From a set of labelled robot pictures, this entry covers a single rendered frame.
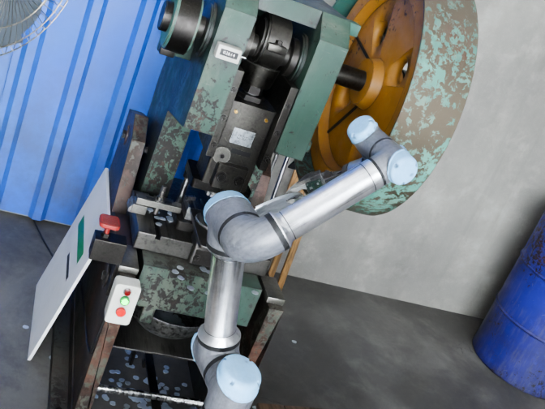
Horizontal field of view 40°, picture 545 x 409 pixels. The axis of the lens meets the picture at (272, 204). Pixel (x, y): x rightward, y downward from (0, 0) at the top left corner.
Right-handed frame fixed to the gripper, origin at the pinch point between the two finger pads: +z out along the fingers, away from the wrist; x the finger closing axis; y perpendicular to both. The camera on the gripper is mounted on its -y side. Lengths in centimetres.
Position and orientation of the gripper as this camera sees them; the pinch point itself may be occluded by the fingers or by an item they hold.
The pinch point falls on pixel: (290, 196)
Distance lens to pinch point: 209.5
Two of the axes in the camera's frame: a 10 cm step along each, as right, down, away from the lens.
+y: -4.2, 1.9, -8.9
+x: 3.4, 9.4, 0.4
